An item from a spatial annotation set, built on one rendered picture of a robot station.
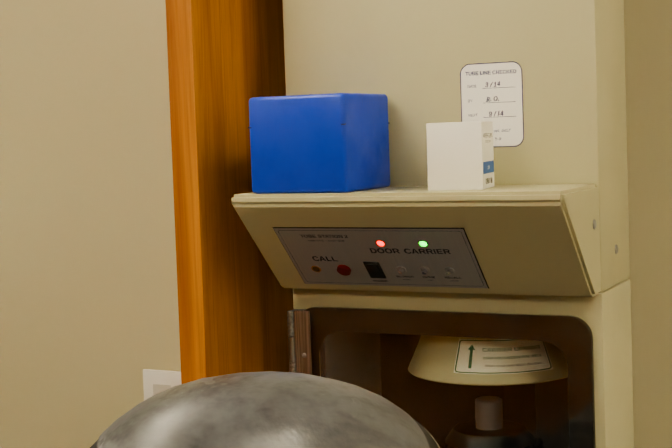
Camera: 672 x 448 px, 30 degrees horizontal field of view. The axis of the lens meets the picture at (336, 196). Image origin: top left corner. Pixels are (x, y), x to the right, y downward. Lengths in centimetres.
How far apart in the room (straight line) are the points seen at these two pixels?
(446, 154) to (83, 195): 95
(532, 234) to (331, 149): 20
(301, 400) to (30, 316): 152
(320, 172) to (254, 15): 26
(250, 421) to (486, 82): 70
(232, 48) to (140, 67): 62
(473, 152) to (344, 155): 12
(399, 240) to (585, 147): 19
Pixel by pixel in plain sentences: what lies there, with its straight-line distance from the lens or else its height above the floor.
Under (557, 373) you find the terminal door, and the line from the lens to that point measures 118.
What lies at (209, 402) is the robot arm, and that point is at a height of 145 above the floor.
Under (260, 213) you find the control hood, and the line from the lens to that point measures 117.
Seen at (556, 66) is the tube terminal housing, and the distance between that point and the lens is 117.
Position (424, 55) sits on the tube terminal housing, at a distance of 121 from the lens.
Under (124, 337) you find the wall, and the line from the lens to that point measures 195.
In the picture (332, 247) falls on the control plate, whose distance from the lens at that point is 118.
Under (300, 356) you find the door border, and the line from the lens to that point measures 128.
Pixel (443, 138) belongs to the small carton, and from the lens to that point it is 111.
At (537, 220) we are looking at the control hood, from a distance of 107.
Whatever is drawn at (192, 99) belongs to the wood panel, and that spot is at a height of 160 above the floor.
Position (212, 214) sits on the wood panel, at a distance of 125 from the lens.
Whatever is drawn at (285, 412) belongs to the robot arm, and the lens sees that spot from 55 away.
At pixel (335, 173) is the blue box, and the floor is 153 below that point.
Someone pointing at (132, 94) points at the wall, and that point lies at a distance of 191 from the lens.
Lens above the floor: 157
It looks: 3 degrees down
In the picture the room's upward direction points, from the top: 2 degrees counter-clockwise
